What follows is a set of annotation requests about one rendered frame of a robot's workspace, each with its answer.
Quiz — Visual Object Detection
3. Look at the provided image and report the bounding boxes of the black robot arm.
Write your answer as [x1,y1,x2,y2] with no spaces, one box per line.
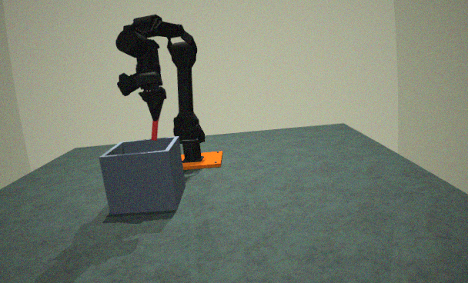
[115,15,205,163]

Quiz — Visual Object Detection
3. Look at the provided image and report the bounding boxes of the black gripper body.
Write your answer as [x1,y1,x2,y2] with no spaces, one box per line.
[133,58,166,99]

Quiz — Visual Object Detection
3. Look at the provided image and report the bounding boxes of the red peg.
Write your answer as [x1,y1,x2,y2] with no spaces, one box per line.
[152,120,158,141]

